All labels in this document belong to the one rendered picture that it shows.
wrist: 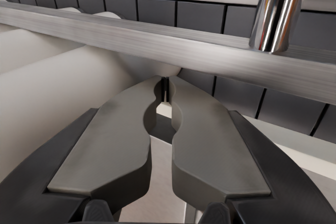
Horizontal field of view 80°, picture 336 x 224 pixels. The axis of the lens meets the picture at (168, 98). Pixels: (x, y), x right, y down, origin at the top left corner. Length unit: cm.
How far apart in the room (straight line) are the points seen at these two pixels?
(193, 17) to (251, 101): 8
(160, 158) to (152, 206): 13
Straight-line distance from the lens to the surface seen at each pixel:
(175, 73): 17
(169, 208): 35
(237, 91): 17
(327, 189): 29
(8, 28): 20
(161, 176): 30
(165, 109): 16
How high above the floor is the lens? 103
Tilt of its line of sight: 47 degrees down
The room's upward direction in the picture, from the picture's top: 132 degrees counter-clockwise
